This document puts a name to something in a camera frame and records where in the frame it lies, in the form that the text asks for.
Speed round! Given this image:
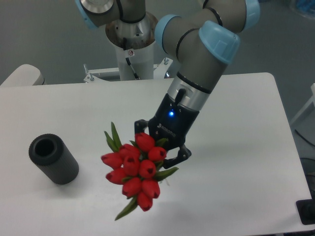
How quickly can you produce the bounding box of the dark grey ribbed vase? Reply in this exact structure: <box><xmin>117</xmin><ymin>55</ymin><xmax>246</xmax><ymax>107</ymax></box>
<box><xmin>29</xmin><ymin>134</ymin><xmax>79</xmax><ymax>185</ymax></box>

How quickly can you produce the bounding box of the white rounded chair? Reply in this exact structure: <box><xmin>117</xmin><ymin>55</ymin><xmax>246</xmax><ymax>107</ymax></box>
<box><xmin>0</xmin><ymin>64</ymin><xmax>47</xmax><ymax>88</ymax></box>

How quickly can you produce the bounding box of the black pedestal cable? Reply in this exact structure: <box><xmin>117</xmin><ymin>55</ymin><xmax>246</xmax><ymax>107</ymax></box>
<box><xmin>123</xmin><ymin>37</ymin><xmax>141</xmax><ymax>81</ymax></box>

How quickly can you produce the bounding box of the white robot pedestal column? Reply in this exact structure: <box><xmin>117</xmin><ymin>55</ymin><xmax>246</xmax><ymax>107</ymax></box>
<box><xmin>105</xmin><ymin>11</ymin><xmax>159</xmax><ymax>81</ymax></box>

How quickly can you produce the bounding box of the red tulip bouquet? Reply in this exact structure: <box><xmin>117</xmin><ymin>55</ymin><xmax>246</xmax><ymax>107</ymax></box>
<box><xmin>101</xmin><ymin>123</ymin><xmax>178</xmax><ymax>220</ymax></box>

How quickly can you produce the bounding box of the black device at table edge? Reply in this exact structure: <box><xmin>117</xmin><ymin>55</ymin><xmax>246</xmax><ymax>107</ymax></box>
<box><xmin>296</xmin><ymin>199</ymin><xmax>315</xmax><ymax>225</ymax></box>

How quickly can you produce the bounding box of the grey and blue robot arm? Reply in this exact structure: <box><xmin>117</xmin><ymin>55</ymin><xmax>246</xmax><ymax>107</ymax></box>
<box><xmin>76</xmin><ymin>0</ymin><xmax>260</xmax><ymax>169</ymax></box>

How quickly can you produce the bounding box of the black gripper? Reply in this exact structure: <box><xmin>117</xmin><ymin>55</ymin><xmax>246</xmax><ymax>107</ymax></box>
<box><xmin>134</xmin><ymin>92</ymin><xmax>199</xmax><ymax>169</ymax></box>

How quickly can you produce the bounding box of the white pedestal base frame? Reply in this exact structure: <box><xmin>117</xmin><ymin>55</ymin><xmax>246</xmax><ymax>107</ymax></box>
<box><xmin>84</xmin><ymin>57</ymin><xmax>175</xmax><ymax>83</ymax></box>

